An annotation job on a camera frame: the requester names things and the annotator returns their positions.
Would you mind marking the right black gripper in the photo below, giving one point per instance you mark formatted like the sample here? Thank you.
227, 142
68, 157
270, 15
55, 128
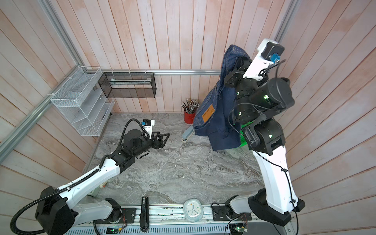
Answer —
240, 81

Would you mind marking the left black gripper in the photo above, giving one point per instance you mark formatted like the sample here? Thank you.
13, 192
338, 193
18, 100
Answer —
161, 144

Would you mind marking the dark blue denim trousers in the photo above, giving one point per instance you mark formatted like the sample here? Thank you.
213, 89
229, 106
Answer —
211, 119

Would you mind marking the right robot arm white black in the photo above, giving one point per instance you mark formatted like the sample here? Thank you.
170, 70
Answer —
258, 102

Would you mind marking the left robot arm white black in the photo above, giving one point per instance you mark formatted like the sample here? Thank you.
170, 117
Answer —
58, 210

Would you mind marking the grey blue stapler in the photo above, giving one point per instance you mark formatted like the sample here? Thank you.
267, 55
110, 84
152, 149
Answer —
187, 134

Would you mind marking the red pencil cup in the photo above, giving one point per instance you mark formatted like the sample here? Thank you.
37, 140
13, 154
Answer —
190, 107

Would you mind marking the green plastic basket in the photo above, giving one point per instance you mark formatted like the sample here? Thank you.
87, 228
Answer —
243, 141

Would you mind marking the white round clock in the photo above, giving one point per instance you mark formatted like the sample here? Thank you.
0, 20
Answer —
193, 210

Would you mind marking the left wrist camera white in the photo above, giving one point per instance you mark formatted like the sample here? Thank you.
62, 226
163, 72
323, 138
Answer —
147, 125

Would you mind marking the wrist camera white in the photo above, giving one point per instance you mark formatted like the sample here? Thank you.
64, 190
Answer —
268, 57
147, 125

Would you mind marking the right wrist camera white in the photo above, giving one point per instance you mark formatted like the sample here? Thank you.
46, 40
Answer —
268, 57

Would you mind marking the black mesh wall basket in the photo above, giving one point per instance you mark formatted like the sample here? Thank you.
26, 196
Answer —
128, 85

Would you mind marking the aluminium front rail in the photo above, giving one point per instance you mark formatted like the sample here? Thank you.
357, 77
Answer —
170, 220

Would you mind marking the white wire mesh shelf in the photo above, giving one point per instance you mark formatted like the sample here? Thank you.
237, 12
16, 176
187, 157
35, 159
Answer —
83, 104

